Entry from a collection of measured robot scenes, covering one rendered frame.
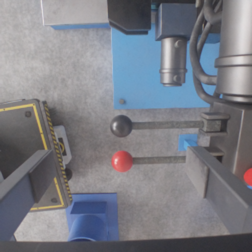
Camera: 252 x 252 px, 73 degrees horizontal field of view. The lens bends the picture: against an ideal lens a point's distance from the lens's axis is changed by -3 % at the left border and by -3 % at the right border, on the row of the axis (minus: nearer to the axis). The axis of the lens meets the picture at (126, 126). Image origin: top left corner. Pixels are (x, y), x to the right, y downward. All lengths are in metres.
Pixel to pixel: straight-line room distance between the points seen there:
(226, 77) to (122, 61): 0.86
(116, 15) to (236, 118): 0.58
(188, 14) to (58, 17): 0.73
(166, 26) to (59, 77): 0.83
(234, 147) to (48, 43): 1.24
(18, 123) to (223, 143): 0.99
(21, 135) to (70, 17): 0.71
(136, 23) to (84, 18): 0.48
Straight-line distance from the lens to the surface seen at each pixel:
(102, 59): 1.25
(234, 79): 0.31
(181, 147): 1.40
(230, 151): 0.31
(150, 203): 1.62
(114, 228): 1.77
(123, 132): 0.26
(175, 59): 0.74
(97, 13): 1.15
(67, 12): 1.18
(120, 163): 0.28
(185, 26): 0.74
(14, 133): 1.13
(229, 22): 0.33
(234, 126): 0.30
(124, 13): 0.74
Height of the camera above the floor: 1.24
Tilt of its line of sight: 74 degrees down
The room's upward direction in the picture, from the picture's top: 176 degrees clockwise
